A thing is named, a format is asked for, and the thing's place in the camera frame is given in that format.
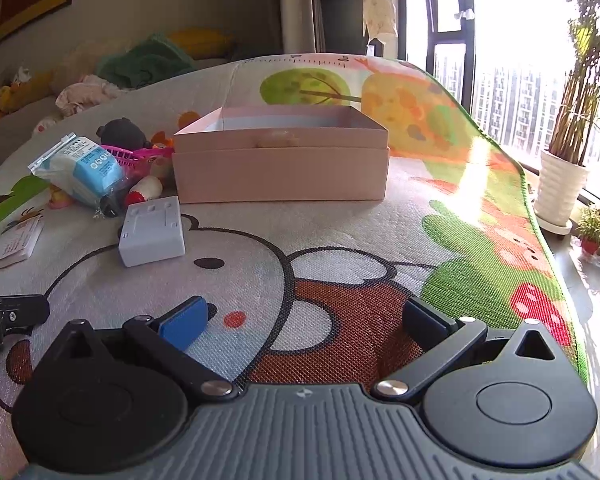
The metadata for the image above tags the long yellow plush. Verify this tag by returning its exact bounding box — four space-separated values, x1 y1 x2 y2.
0 72 56 113

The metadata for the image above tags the grey sofa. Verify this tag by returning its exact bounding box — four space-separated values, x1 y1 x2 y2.
0 35 286 181

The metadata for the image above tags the white pink soft toy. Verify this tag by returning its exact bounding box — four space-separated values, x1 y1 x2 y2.
32 112 63 134

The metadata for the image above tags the pink toy strainer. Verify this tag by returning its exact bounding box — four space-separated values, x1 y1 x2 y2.
100 144 173 173

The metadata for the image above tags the beige cushion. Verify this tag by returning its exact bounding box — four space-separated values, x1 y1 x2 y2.
50 42 112 93

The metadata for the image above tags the white booklet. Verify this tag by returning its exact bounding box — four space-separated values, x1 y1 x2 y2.
0 217 45 272

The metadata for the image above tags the black window frame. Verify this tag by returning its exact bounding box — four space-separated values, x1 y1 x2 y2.
405 0 600 211

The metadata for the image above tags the green blanket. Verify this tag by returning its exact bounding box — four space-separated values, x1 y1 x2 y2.
97 34 196 90

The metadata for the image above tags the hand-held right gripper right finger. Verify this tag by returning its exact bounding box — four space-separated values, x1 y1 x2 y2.
371 297 572 407

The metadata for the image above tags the grey curtain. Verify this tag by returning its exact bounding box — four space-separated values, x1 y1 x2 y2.
279 0 366 56

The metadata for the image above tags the yellow pillow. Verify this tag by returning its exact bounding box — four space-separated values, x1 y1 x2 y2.
167 29 233 58

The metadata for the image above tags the pink cardboard box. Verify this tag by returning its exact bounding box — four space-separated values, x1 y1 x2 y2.
171 105 391 204

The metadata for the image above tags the bamboo plant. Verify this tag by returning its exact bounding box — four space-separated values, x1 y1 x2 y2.
547 0 600 166

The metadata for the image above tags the white plastic adapter box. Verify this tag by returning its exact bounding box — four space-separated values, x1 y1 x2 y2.
118 195 187 268

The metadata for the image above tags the black plush toy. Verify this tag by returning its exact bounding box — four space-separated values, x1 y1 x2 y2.
96 117 153 148

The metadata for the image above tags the small plant red pot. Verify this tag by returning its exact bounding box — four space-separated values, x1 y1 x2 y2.
575 204 600 257

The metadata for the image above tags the yellow toy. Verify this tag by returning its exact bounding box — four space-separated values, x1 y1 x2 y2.
46 185 77 211

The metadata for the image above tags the blue white tissue packet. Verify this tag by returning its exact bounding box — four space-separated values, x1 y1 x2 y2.
28 132 126 208

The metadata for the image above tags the hanging baby garment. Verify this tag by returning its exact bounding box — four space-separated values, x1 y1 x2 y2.
362 0 398 41

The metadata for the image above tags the pink printed clothing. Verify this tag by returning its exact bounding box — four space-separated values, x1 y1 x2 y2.
55 74 131 117

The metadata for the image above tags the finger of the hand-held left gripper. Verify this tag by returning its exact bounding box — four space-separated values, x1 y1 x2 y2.
0 294 50 353

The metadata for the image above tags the printed play mat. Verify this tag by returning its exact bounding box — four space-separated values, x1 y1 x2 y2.
0 55 588 480

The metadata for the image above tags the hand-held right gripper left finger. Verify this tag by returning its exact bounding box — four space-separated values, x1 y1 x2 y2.
44 296 240 403

